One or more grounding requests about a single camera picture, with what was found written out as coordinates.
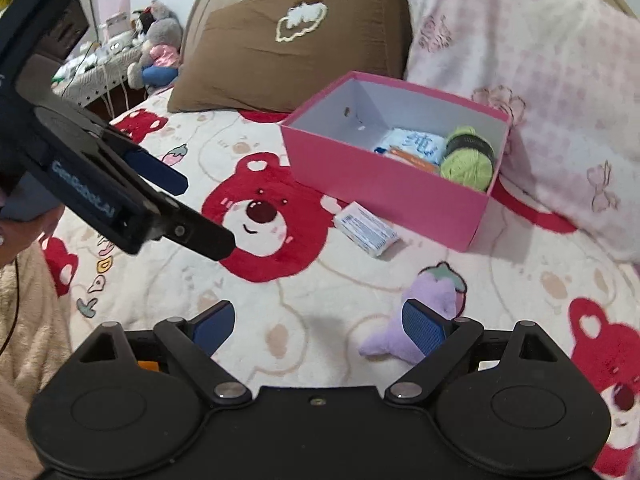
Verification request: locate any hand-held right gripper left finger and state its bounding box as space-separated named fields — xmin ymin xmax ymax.
xmin=75 ymin=300 xmax=253 ymax=403

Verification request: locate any blue white wet wipes pack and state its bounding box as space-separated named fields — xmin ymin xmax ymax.
xmin=372 ymin=129 xmax=448 ymax=168

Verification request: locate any pink checked pillow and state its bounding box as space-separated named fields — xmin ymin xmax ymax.
xmin=397 ymin=0 xmax=640 ymax=263

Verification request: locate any brown embroidered pillow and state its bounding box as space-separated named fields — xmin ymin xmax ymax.
xmin=166 ymin=0 xmax=413 ymax=114

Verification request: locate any green yarn ball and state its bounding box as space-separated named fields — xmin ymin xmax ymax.
xmin=440 ymin=126 xmax=497 ymax=192

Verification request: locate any grey plush bear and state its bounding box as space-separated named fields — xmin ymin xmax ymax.
xmin=126 ymin=0 xmax=183 ymax=88

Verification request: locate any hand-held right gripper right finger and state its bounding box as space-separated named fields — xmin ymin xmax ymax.
xmin=384 ymin=298 xmax=571 ymax=403

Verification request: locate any pink cardboard box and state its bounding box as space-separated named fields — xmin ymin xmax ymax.
xmin=280 ymin=71 xmax=511 ymax=252

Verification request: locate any purple plush toy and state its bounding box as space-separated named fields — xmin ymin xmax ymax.
xmin=359 ymin=261 xmax=467 ymax=363

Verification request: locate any thin black cable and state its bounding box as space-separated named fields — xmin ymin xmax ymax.
xmin=0 ymin=255 xmax=21 ymax=356

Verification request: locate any red bear printed blanket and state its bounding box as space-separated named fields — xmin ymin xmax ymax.
xmin=40 ymin=92 xmax=640 ymax=480

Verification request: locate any small black white doll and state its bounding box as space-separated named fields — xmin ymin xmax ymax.
xmin=131 ymin=7 xmax=156 ymax=36

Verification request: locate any orange white packet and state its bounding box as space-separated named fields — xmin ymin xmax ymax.
xmin=387 ymin=146 xmax=441 ymax=173

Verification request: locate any person's left hand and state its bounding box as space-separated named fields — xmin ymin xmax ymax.
xmin=0 ymin=207 xmax=63 ymax=268

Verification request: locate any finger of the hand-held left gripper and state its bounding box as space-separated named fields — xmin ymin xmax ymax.
xmin=142 ymin=192 xmax=237 ymax=262
xmin=120 ymin=145 xmax=190 ymax=196

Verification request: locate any bedside table with lace cloth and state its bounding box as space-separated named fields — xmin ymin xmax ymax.
xmin=50 ymin=45 xmax=146 ymax=108

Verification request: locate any white cable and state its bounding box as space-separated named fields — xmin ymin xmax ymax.
xmin=102 ymin=60 xmax=131 ymax=111

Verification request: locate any small white printed packet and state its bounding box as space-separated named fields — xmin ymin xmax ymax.
xmin=332 ymin=201 xmax=400 ymax=258

